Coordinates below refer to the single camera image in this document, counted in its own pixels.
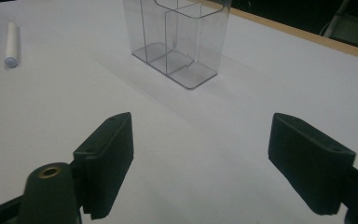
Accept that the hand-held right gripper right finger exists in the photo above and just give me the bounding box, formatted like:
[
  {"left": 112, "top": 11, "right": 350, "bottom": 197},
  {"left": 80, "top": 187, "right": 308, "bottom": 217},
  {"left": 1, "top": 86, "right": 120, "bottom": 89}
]
[{"left": 268, "top": 112, "right": 357, "bottom": 217}]

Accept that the clear plastic compartment holder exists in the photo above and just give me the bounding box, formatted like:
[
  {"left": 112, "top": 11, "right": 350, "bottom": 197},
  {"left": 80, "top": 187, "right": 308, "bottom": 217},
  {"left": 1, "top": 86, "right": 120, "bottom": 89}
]
[{"left": 122, "top": 0, "right": 233, "bottom": 91}]

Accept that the metal stand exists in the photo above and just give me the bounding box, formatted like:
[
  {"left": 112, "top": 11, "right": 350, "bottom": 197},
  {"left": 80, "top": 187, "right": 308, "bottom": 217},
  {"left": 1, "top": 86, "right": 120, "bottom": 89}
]
[{"left": 319, "top": 0, "right": 358, "bottom": 53}]

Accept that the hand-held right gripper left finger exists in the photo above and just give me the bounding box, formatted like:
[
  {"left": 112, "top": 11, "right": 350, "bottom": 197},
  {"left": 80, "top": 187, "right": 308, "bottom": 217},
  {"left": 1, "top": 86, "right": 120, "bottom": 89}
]
[{"left": 73, "top": 111, "right": 135, "bottom": 221}]

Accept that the white marker pen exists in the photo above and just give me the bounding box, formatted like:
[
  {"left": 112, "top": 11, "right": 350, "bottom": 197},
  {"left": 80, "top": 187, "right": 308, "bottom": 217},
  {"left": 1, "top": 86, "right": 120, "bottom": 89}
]
[{"left": 4, "top": 21, "right": 20, "bottom": 69}]

